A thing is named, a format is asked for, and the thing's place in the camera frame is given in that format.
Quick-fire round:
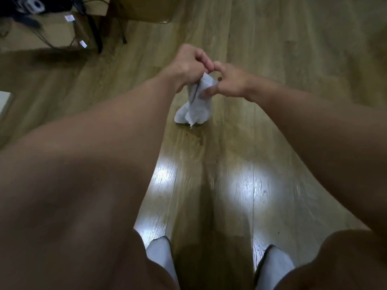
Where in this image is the person's right white shoe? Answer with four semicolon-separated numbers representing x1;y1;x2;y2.
253;245;296;290

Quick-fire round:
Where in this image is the white flat object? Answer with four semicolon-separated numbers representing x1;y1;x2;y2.
0;91;14;122

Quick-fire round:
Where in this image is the person's right forearm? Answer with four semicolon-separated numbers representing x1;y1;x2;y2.
246;79;387;239

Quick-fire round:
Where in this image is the person's white shoe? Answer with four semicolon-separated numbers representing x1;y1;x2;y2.
253;245;296;290
146;236;179;287

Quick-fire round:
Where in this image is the brown cardboard box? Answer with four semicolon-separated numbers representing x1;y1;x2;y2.
109;0;182;24

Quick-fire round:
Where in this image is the person's left leg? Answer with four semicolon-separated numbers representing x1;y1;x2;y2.
115;229;181;290

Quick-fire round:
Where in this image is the person's right leg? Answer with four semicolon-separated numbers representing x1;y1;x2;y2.
274;229;387;290

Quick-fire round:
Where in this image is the person's leg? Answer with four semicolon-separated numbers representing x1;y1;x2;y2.
115;229;181;290
274;229;387;290

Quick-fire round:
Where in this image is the person's left forearm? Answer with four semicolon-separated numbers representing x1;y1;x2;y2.
0;71;179;290

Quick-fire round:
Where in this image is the black electronic device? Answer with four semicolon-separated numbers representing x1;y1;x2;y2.
0;0;74;18

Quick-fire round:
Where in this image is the flat tan cardboard box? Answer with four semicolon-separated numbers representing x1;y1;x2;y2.
0;0;102;53

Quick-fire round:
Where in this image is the thin black cable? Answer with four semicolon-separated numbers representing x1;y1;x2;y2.
115;16;128;45

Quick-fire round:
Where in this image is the person's right hand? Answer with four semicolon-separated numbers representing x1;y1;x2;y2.
201;61;258;102

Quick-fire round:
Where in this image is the white cloth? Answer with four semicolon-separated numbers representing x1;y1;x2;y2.
174;72;219;127

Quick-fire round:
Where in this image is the black strap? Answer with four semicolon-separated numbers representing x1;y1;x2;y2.
70;0;104;55

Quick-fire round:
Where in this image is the person's left white shoe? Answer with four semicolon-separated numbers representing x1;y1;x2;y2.
146;236;179;287

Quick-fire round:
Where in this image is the person's left hand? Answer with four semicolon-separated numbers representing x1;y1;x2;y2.
166;43;215;94

